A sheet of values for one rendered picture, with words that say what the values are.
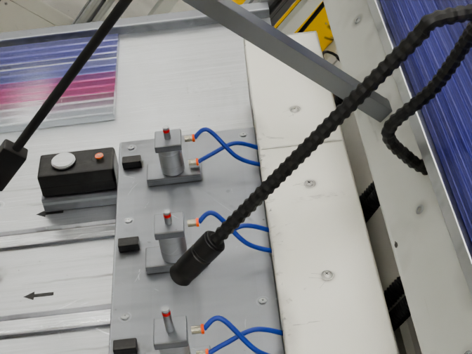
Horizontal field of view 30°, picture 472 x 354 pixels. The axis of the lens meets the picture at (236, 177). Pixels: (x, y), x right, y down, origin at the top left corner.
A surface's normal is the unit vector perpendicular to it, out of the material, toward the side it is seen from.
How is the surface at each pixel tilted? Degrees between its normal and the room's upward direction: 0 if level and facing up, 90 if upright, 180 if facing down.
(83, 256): 42
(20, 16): 90
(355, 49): 90
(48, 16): 90
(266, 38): 90
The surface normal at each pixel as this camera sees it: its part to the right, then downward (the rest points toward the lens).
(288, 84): -0.09, -0.75
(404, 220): -0.80, -0.42
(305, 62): 0.07, 0.65
